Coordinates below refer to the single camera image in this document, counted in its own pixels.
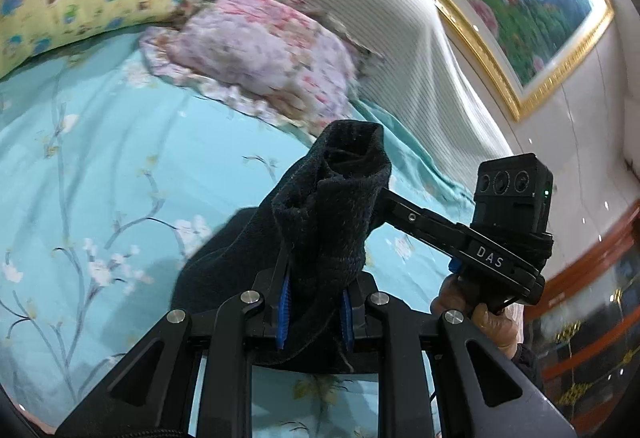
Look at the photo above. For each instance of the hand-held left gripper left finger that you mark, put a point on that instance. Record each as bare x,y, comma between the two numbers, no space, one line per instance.
284,313

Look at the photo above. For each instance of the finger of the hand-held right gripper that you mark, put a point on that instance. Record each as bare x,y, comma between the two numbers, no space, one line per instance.
415,218

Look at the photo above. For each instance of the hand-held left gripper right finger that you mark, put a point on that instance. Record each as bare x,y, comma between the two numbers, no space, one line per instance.
346,318

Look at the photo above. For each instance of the black pants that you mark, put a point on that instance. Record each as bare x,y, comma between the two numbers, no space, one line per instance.
325,228

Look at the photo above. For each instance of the person's right hand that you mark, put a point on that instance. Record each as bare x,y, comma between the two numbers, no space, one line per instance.
505,334

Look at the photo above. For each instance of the striped padded headboard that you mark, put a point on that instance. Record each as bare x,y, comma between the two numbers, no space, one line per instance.
400,58

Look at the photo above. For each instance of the pink floral ruffled pillow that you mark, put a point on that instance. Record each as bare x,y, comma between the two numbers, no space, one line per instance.
260,48

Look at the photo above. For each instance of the turquoise floral bed sheet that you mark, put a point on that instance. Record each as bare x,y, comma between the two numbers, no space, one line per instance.
100,168

